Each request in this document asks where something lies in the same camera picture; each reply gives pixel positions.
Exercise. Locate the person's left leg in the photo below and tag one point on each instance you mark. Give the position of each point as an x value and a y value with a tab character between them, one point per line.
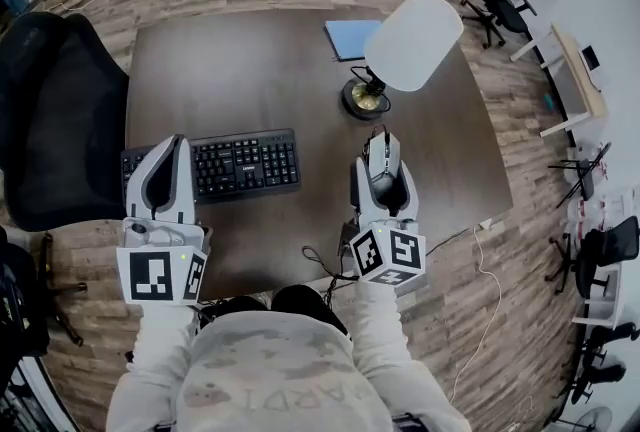
240	305

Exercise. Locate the small teal object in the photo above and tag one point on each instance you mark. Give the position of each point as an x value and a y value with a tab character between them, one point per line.
549	102

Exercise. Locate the person's left forearm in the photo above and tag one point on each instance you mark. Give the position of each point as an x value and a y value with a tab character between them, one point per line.
150	360

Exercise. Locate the table lamp with white shade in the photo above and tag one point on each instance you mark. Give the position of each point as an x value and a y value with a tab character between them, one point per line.
415	40

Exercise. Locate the black keyboard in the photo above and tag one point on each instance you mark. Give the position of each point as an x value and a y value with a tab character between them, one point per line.
240	165

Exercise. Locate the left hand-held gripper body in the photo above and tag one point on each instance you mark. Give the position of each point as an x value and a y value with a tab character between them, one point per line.
150	275

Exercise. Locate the white power strip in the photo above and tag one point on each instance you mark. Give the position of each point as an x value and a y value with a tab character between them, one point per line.
485	224

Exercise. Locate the white device with dark screen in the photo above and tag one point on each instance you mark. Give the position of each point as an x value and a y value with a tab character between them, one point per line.
591	58

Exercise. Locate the black mesh office chair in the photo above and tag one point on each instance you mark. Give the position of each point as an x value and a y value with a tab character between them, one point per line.
65	120

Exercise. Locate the white red plastic bags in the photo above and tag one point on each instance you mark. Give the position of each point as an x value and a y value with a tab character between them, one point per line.
605	207

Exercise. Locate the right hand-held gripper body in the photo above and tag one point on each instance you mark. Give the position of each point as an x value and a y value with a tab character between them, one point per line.
400	255

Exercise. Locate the grey mouse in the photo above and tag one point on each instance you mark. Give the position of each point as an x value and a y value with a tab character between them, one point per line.
384	157

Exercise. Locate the person's right leg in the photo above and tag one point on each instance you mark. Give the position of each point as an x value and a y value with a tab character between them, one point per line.
300	301

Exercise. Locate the black folding chair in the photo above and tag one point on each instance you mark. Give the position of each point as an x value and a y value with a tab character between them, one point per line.
585	175

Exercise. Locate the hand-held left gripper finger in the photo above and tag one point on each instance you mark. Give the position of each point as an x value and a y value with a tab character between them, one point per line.
187	190
135	190

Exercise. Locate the person's torso in beige sweatshirt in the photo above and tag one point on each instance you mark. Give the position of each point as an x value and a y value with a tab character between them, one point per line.
275	370

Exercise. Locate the light wooden desk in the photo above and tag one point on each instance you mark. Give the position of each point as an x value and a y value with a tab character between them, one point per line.
575	85

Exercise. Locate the black bag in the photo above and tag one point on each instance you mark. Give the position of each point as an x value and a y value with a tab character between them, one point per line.
17	300

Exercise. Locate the person's leg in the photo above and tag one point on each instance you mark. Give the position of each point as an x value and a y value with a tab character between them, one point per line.
240	305
300	301

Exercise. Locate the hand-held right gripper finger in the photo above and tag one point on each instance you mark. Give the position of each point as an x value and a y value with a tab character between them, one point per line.
412	200
359	195

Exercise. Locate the white shelf unit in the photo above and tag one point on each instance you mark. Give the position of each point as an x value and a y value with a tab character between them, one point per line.
602	300

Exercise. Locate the blue notebook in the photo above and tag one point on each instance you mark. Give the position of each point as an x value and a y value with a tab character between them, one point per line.
350	40

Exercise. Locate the person's right forearm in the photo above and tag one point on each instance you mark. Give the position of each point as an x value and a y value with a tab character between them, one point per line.
390	350

